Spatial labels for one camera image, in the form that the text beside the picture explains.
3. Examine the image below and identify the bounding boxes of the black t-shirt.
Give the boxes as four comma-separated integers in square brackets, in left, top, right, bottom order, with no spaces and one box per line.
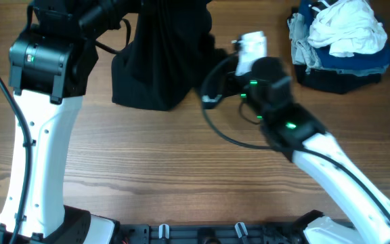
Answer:
[111,0,228,111]

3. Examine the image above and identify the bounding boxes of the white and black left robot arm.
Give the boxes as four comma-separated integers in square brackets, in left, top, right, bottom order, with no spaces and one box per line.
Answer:
[0,0,142,243]

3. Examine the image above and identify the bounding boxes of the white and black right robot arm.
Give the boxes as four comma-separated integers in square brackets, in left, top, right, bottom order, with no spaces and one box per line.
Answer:
[201,57,390,243]

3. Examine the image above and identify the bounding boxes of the grey crumpled garment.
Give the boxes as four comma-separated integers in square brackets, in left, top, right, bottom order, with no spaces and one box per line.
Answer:
[287,13,322,73]

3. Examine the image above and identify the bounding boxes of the white crumpled garment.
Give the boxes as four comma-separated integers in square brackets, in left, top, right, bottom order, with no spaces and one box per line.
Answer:
[307,0,387,58]

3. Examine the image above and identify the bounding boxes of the blue folded garment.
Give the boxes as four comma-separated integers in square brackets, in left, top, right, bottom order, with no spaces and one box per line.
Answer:
[298,1,390,70]

